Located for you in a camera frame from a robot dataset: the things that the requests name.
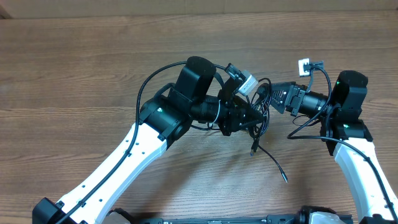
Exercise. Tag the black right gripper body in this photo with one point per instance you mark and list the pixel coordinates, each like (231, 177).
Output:
(309, 102)

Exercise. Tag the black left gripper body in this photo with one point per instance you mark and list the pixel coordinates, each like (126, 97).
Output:
(228, 116)

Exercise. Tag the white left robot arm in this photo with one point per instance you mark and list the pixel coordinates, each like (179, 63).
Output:
(159, 123)

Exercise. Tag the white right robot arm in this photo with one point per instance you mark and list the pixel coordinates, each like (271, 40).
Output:
(346, 136)

